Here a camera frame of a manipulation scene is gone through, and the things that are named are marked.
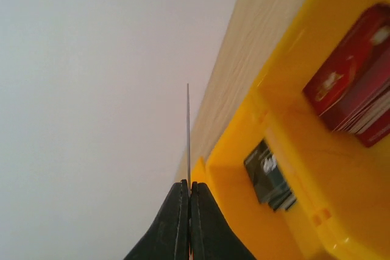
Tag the black card stack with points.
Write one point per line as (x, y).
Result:
(268, 182)

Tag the red credit card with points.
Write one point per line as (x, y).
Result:
(188, 136)

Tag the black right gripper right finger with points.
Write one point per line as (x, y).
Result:
(211, 236)

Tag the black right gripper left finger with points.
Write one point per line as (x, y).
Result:
(168, 236)

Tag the yellow plastic bin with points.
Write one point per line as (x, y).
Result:
(266, 233)
(342, 186)

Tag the red card stack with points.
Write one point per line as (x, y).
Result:
(350, 91)

